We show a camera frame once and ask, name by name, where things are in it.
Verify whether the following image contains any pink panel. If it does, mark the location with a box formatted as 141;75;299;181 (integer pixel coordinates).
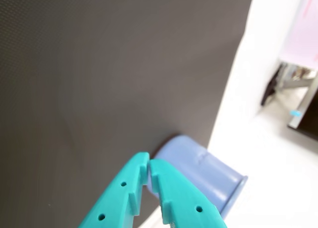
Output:
279;0;318;71

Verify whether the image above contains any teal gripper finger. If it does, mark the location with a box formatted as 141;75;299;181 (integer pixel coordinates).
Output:
78;152;151;228
149;158;227;228

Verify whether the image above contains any dark grey textured mat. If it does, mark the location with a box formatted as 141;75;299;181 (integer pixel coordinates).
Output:
0;0;255;228

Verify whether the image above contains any grey metal desk frame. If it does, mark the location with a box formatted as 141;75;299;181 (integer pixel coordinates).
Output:
260;61;318;139

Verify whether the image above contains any lavender blue pot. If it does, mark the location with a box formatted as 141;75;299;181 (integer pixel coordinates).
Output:
146;135;248;220

